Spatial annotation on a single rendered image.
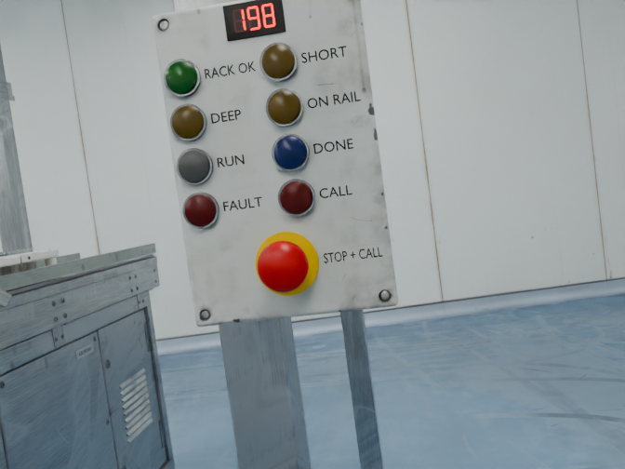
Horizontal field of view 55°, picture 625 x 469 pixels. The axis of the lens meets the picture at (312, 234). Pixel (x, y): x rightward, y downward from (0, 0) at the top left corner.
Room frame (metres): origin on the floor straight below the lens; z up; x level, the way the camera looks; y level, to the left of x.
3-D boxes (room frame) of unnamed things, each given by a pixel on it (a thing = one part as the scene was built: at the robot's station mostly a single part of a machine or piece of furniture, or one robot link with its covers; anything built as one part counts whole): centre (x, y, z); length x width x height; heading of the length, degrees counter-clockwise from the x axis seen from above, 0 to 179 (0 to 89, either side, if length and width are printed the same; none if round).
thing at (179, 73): (0.49, 0.09, 1.03); 0.03 x 0.01 x 0.03; 82
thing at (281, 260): (0.48, 0.02, 0.87); 0.04 x 0.04 x 0.04; 82
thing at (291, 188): (0.48, 0.01, 0.92); 0.03 x 0.01 x 0.03; 82
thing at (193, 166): (0.49, 0.09, 0.96); 0.03 x 0.01 x 0.03; 82
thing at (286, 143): (0.48, 0.01, 0.96); 0.03 x 0.01 x 0.03; 82
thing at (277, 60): (0.48, 0.01, 1.03); 0.03 x 0.01 x 0.03; 82
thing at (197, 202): (0.49, 0.09, 0.92); 0.03 x 0.01 x 0.03; 82
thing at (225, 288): (0.52, 0.02, 0.96); 0.17 x 0.06 x 0.26; 82
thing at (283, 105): (0.48, 0.01, 0.99); 0.03 x 0.01 x 0.03; 82
